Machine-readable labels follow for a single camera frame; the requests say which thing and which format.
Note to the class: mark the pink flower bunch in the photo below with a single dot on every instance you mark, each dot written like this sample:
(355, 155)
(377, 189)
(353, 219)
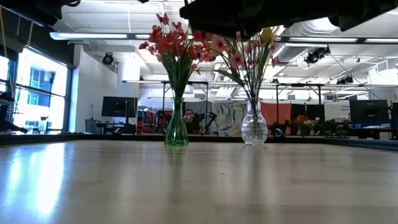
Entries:
(236, 59)
(258, 46)

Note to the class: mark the clear glass vase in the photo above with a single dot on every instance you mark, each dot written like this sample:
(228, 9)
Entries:
(254, 127)

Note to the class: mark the green glass vase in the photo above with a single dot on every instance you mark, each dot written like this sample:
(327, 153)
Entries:
(176, 130)

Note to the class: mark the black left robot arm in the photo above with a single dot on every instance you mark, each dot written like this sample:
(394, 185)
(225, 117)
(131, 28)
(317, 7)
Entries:
(37, 7)

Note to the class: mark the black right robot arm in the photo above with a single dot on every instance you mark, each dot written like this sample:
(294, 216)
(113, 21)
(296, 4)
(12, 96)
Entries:
(367, 11)

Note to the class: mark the black background robot arm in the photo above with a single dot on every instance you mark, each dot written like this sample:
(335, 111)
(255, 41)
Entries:
(205, 116)

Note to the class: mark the black ceiling spotlight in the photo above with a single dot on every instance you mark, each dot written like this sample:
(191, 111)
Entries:
(343, 81)
(315, 56)

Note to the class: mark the black overhead truss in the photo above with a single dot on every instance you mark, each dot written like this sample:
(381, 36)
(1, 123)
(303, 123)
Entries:
(295, 84)

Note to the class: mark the orange partition panel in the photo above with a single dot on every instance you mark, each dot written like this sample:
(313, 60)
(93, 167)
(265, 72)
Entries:
(278, 113)

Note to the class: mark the leaf print panel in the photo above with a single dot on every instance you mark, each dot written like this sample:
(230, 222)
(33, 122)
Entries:
(228, 118)

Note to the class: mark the background flower bouquet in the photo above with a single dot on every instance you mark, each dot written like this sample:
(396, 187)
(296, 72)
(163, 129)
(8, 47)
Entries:
(301, 119)

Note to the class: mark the person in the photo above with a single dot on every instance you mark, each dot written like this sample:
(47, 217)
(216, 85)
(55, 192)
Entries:
(190, 124)

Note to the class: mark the white sign board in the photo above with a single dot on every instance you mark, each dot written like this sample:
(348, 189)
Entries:
(337, 110)

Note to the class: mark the black monitor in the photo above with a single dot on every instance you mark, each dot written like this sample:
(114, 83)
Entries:
(368, 110)
(119, 107)

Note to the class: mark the long ceiling light bar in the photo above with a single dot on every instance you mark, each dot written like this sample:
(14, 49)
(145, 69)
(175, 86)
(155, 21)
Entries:
(93, 35)

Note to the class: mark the grey bin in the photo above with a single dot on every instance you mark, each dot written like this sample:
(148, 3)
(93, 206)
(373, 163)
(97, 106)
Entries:
(92, 126)

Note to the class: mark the bright window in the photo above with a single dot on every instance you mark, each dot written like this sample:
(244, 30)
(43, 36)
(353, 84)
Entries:
(40, 93)

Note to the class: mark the silver ventilation duct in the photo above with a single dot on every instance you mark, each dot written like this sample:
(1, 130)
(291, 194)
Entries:
(289, 51)

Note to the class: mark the round black ceiling camera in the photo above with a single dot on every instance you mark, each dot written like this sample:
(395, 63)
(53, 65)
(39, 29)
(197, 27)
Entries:
(108, 59)

